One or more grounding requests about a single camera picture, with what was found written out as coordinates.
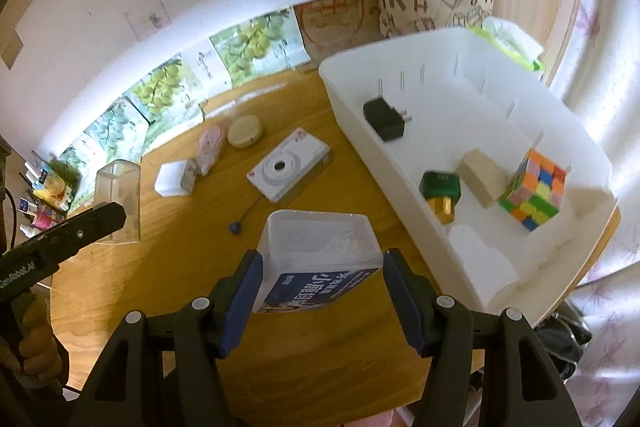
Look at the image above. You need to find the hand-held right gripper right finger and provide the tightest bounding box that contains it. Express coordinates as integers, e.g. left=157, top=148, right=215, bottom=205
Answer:
left=384, top=248, right=576, bottom=427

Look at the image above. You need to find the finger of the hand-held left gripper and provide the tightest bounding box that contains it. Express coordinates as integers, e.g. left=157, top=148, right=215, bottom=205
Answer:
left=47, top=202, right=127, bottom=258

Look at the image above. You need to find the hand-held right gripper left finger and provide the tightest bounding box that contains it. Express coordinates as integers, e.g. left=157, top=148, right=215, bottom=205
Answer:
left=77, top=249, right=264, bottom=427

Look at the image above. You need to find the clear plastic cup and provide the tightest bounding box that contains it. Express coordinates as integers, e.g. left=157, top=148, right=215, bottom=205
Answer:
left=95, top=159, right=143, bottom=245

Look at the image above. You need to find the clear box with blue label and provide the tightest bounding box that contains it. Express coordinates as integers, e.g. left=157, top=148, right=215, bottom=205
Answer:
left=251, top=209, right=385, bottom=315

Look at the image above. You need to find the white charger cube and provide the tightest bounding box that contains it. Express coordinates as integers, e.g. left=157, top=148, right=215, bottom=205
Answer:
left=154, top=159, right=198, bottom=196

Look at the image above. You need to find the green perfume bottle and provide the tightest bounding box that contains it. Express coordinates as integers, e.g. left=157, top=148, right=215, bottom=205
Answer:
left=419, top=170, right=462, bottom=225

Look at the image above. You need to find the pink round jar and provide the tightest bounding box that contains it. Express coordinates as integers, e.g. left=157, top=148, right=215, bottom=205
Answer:
left=195, top=124, right=225, bottom=178

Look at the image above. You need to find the white instant camera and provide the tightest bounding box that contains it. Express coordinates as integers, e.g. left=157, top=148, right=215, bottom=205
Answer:
left=229, top=127, right=332, bottom=235

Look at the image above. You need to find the beige rectangular box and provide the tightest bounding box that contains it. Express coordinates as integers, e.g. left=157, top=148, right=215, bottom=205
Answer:
left=459, top=149, right=511, bottom=208

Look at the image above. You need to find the round beige compact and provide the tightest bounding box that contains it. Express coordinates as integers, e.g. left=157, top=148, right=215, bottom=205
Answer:
left=227, top=116, right=263, bottom=150

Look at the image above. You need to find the multicoloured puzzle cube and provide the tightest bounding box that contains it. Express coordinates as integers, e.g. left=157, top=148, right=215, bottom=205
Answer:
left=498, top=148, right=568, bottom=233

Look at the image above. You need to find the black plug adapter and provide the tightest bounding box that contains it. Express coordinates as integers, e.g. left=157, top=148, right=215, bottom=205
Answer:
left=362, top=97, right=413, bottom=142

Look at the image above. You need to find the white plastic storage bin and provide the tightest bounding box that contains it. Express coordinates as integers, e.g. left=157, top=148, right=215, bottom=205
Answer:
left=318, top=27, right=615, bottom=328

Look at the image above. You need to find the person's left hand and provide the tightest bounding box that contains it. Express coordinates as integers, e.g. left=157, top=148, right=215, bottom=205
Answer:
left=15, top=296, right=61, bottom=380

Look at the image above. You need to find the cluster of small bottles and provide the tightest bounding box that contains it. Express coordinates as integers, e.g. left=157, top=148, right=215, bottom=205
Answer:
left=17, top=152, right=76, bottom=238

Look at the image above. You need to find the grape print box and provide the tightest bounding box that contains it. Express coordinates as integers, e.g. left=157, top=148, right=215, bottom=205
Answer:
left=40, top=139, right=101, bottom=188
left=82, top=99, right=151, bottom=155
left=125, top=52, right=231, bottom=120
left=210, top=9, right=308, bottom=85

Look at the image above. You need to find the pink fuzzy clothing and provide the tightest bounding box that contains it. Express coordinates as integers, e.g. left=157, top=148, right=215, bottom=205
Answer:
left=350, top=409, right=396, bottom=427

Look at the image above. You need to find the dark bag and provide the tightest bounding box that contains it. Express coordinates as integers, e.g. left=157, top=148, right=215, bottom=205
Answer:
left=530, top=302, right=593, bottom=383

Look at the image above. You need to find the beige tape patch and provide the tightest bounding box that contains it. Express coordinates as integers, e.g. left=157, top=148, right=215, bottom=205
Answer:
left=0, top=29, right=25, bottom=68

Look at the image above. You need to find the floral white curtain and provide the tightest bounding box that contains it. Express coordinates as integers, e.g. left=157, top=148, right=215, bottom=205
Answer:
left=547, top=0, right=640, bottom=408

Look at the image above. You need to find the green tissue pack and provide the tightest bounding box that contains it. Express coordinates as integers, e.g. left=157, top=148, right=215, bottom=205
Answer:
left=472, top=17, right=546, bottom=72

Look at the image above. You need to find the brown cardboard panel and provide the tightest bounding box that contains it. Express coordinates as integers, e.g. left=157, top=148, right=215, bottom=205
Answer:
left=292, top=0, right=383, bottom=55

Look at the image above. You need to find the pink square wall note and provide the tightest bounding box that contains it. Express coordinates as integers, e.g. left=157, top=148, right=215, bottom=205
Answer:
left=124, top=0, right=171, bottom=42

